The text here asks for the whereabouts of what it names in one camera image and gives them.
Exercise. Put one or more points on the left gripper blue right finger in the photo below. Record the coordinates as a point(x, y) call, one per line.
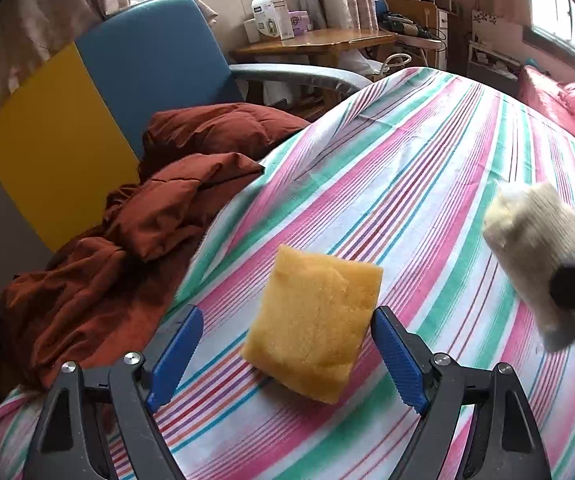
point(405, 356)

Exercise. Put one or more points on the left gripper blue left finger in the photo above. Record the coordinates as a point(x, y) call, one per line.
point(169, 353)

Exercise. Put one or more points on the cream knitted sock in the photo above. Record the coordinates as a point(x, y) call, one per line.
point(531, 232)

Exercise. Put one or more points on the yellow sponge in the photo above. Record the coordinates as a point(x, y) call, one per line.
point(314, 314)

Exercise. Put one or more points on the rust red blanket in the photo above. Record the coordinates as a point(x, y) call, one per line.
point(132, 239)

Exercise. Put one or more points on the pink pillow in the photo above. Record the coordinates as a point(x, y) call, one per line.
point(550, 98)

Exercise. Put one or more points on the grey yellow blue headboard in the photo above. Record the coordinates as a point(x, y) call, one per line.
point(72, 132)

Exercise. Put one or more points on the wooden bedside table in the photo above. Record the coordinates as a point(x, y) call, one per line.
point(323, 45)

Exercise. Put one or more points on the white product box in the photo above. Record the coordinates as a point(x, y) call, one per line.
point(272, 19)

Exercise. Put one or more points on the purple tissue box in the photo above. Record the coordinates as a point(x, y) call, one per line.
point(300, 22)

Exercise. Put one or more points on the grey metal bed rail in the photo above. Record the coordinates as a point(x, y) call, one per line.
point(340, 81)

